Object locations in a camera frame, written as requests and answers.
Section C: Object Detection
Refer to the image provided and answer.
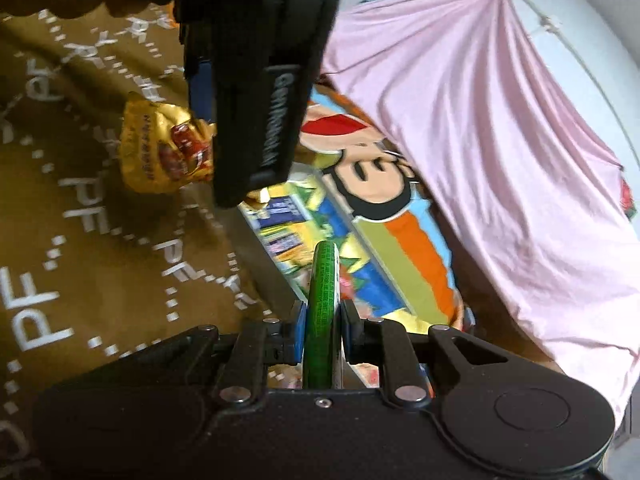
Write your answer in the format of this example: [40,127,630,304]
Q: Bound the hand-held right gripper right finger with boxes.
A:
[340,301,511,407]

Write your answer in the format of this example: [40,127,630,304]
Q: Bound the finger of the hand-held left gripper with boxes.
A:
[181,22,218,125]

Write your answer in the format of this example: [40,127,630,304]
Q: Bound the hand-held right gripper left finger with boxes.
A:
[112,301,308,407]

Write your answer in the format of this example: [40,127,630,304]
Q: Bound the green stick snack packet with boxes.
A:
[302,241,344,391]

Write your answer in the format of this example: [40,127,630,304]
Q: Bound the gold and red snack packet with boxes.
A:
[120,92,217,196]

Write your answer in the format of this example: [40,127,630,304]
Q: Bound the metal tray with printed bottom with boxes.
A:
[220,172,476,391]

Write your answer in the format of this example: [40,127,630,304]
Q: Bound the brown cartoon printed blanket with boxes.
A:
[0,0,571,480]

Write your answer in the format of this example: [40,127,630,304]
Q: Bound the pink bed sheet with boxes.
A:
[320,0,634,421]

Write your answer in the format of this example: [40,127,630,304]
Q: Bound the white hanging cord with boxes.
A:
[477,0,640,171]

